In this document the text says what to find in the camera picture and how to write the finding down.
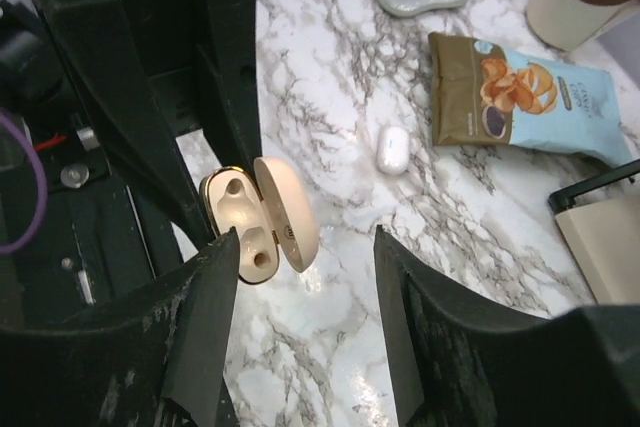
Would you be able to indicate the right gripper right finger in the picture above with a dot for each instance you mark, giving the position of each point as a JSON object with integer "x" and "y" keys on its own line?
{"x": 457, "y": 358}

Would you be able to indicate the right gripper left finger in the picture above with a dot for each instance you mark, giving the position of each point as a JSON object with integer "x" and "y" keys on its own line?
{"x": 154, "y": 357}

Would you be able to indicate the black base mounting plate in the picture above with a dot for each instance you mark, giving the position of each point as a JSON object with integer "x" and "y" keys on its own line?
{"x": 73, "y": 233}

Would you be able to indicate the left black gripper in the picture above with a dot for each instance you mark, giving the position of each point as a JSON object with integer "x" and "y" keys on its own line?
{"x": 192, "y": 60}

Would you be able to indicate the beige earbud charging case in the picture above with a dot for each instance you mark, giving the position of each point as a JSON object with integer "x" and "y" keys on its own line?
{"x": 271, "y": 213}

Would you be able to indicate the light blue chip bag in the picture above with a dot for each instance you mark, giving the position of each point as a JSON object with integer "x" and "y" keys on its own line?
{"x": 484, "y": 94}

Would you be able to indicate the black frame beige shelf rack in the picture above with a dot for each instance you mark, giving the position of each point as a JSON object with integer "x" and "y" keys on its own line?
{"x": 603, "y": 236}

